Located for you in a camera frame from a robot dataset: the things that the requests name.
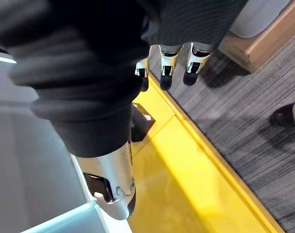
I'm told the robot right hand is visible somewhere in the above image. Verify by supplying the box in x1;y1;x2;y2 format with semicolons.
0;0;248;220

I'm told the yellow metal shelf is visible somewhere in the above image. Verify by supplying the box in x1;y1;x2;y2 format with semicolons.
127;72;285;233

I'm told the black plastic housing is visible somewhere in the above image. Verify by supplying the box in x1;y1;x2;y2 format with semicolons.
131;102;156;143

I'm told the grey plastic bag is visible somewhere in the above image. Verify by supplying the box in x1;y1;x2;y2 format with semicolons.
231;0;292;38

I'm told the brown cardboard box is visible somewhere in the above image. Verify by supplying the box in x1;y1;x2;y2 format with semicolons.
217;0;295;74

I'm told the robot dark foot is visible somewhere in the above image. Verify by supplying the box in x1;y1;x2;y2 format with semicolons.
269;102;295;127

